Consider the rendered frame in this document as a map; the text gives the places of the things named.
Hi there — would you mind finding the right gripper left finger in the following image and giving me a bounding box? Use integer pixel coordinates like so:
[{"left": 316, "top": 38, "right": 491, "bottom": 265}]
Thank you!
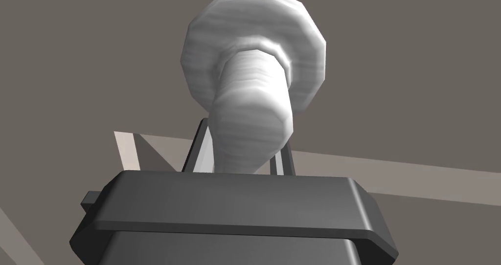
[{"left": 182, "top": 118, "right": 215, "bottom": 174}]

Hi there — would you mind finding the white round door knob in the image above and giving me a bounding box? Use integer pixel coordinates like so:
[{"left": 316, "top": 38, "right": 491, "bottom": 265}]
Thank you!
[{"left": 180, "top": 0, "right": 327, "bottom": 176}]

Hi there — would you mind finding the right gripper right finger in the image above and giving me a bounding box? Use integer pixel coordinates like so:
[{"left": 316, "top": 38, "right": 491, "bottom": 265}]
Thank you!
[{"left": 269, "top": 139, "right": 296, "bottom": 177}]

